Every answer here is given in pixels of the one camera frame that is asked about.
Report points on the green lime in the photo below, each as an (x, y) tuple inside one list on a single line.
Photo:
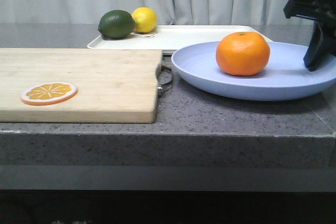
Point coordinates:
[(116, 24)]

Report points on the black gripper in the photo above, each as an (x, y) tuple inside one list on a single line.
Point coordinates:
[(322, 42)]

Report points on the white tray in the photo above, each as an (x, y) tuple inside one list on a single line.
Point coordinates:
[(169, 38)]

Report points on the light blue plate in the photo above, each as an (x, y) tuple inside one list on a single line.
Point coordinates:
[(285, 77)]

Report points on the metal cutting board handle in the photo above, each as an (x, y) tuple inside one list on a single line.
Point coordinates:
[(165, 79)]

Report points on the orange fruit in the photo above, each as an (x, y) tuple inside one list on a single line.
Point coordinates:
[(242, 53)]

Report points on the yellow lemon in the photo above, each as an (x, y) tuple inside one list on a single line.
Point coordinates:
[(145, 19)]

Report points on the wooden cutting board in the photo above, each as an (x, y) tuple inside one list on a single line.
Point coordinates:
[(114, 85)]

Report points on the orange slice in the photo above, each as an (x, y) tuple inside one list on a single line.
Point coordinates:
[(48, 93)]

